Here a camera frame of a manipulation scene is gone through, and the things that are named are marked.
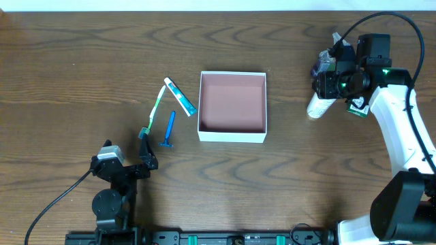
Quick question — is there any green white toothbrush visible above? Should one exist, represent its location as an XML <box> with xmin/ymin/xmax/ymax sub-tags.
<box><xmin>138</xmin><ymin>85</ymin><xmax>166</xmax><ymax>139</ymax></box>

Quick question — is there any clear blue soap pump bottle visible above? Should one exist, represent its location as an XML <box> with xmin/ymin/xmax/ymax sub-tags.
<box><xmin>311</xmin><ymin>50</ymin><xmax>356</xmax><ymax>82</ymax></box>

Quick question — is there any small green white box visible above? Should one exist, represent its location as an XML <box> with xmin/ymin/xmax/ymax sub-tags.
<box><xmin>347</xmin><ymin>97</ymin><xmax>369</xmax><ymax>118</ymax></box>

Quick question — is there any white lotion tube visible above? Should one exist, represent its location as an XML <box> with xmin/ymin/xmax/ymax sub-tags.
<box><xmin>307</xmin><ymin>93</ymin><xmax>336</xmax><ymax>120</ymax></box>

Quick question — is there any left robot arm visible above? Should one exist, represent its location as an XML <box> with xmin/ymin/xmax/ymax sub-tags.
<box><xmin>90</xmin><ymin>133</ymin><xmax>158</xmax><ymax>244</ymax></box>

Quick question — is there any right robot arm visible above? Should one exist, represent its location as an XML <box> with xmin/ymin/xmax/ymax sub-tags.
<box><xmin>307</xmin><ymin>33</ymin><xmax>435</xmax><ymax>244</ymax></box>

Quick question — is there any blue disposable razor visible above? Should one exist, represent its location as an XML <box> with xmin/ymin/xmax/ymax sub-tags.
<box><xmin>159</xmin><ymin>111</ymin><xmax>176</xmax><ymax>148</ymax></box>

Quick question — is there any green white toothpaste tube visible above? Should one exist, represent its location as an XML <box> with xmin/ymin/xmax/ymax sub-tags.
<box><xmin>164</xmin><ymin>77</ymin><xmax>198</xmax><ymax>117</ymax></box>

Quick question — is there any white cardboard box pink interior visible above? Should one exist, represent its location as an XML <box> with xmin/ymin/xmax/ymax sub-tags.
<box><xmin>198</xmin><ymin>71</ymin><xmax>268</xmax><ymax>144</ymax></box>

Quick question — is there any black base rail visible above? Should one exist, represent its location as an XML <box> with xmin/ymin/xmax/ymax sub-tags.
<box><xmin>65</xmin><ymin>227</ymin><xmax>337</xmax><ymax>245</ymax></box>

